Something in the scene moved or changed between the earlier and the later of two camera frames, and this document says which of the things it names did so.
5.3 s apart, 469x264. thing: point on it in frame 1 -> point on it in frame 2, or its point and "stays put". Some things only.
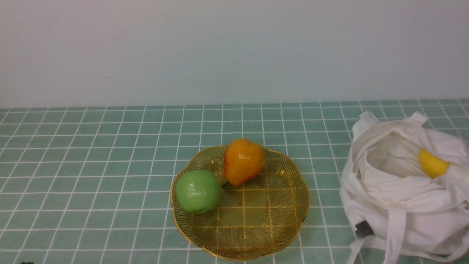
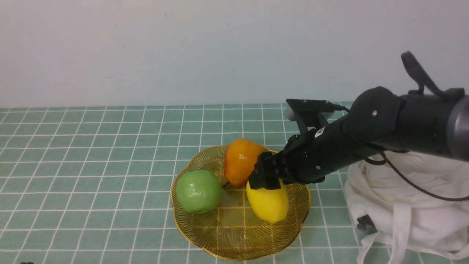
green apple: [198, 191] stays put
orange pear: [244, 160] stays put
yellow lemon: [434, 166] -> [270, 204]
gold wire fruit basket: [253, 219] stays put
